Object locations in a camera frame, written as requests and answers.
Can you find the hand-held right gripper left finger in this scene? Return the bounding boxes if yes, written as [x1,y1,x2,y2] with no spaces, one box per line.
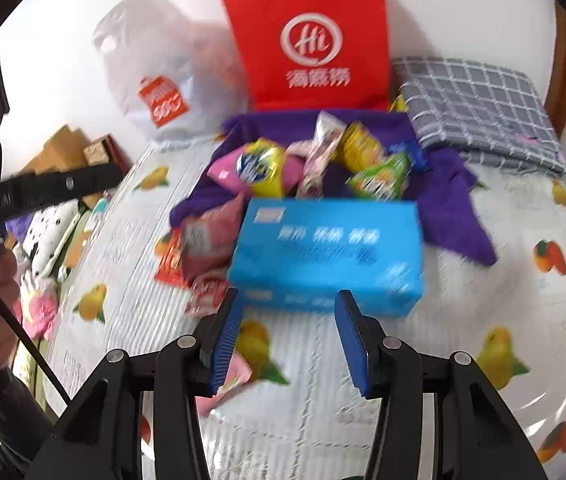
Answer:
[25,287,245,480]

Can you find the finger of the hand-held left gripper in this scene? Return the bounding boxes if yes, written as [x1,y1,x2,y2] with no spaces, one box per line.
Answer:
[38,162,124,206]

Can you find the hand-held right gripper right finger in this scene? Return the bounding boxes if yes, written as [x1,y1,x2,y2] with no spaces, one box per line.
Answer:
[334,289,550,480]

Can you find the blue box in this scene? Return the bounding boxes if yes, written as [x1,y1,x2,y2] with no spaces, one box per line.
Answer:
[227,197,425,319]

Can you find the yellow blue snack packet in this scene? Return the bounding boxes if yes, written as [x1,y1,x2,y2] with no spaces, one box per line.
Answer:
[234,139,287,199]

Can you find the yellow triangular snack packet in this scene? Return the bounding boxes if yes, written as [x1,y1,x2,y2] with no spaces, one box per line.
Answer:
[339,121,385,177]

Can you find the person's left forearm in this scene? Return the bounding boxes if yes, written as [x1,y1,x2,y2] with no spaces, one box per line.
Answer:
[0,355,71,480]

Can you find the light pink snack packet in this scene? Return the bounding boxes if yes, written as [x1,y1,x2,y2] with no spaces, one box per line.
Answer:
[197,351,255,417]

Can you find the cardboard boxes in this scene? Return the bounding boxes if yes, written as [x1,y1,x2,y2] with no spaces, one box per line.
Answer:
[17,124,134,196]

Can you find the polka dot cloth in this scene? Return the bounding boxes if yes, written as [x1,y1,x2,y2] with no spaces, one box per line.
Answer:
[25,199,81,277]

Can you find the orange snack packet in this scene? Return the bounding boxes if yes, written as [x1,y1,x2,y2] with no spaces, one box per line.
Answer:
[154,229,191,289]

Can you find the pink red snack packet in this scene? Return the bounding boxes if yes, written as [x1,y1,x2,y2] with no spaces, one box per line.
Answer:
[179,194,245,283]

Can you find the pink soft item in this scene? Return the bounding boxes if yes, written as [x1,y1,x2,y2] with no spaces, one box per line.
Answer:
[19,274,60,340]

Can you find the fruit print bed sheet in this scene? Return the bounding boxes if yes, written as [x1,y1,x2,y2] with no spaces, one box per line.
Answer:
[13,140,566,480]

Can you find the white plastic bag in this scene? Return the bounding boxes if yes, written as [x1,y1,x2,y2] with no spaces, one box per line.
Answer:
[92,0,245,147]

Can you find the purple towel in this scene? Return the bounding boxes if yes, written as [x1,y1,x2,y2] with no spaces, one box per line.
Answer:
[169,109,499,267]

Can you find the pink white long snack packet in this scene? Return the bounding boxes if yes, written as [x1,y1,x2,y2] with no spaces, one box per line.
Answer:
[294,111,348,200]

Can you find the small blue snack packet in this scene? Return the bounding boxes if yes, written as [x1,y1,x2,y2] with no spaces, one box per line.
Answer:
[388,139,430,173]

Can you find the red paper bag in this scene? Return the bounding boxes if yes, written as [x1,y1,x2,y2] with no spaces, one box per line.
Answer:
[219,0,393,113]

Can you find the grey checked folded cloth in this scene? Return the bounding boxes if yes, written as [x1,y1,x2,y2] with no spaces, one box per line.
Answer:
[392,56,566,177]

